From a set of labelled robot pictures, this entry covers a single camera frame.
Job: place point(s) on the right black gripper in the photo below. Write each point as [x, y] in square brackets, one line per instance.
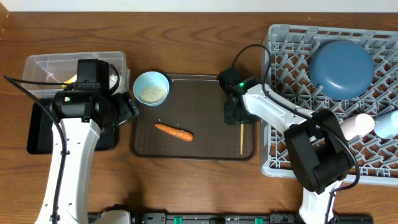
[230, 120]

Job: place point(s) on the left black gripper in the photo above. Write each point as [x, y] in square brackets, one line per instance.
[129, 108]

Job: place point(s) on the long wooden chopstick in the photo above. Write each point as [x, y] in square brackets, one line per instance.
[241, 138]

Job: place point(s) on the white tissue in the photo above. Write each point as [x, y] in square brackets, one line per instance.
[113, 82]

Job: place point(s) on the light blue small bowl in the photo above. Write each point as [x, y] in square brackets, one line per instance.
[151, 88]

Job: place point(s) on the yellow snack wrapper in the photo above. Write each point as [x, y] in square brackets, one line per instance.
[69, 81]

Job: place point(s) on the dark blue plate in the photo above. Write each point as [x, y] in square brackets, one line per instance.
[344, 69]

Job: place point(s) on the pink cup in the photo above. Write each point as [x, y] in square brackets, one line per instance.
[357, 126]

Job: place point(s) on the light blue cup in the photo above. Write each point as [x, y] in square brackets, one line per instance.
[386, 125]

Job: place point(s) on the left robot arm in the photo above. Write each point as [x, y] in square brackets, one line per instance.
[79, 117]

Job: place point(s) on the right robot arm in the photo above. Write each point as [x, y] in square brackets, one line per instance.
[318, 150]

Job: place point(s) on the grey dishwasher rack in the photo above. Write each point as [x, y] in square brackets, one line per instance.
[292, 47]

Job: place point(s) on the dark brown serving tray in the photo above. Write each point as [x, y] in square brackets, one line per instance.
[195, 103]

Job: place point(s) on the orange carrot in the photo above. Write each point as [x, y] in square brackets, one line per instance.
[178, 133]

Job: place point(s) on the black rectangular bin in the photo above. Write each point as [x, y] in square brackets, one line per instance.
[40, 139]

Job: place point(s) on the clear plastic bin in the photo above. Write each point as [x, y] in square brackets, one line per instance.
[55, 69]

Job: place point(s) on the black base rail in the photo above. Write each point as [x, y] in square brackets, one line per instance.
[164, 218]

